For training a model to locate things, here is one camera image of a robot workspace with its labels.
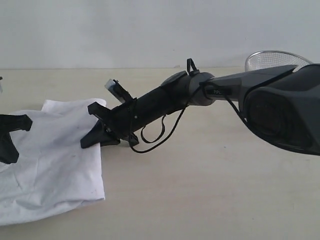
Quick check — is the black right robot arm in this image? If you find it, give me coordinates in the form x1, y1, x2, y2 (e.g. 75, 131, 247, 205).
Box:
80, 62, 320, 156

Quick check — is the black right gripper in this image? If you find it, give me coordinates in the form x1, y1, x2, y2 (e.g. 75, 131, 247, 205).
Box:
80, 98, 139, 149

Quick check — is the white t-shirt red logo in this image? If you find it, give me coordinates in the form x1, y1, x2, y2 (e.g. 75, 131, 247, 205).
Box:
0, 98, 106, 226

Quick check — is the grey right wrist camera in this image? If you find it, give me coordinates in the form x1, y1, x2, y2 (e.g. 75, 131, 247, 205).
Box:
104, 79, 133, 104

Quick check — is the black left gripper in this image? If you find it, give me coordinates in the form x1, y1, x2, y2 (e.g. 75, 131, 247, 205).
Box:
0, 114, 33, 165

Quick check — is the metal wire mesh basket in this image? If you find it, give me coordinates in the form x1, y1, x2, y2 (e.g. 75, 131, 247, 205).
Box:
244, 50, 313, 72

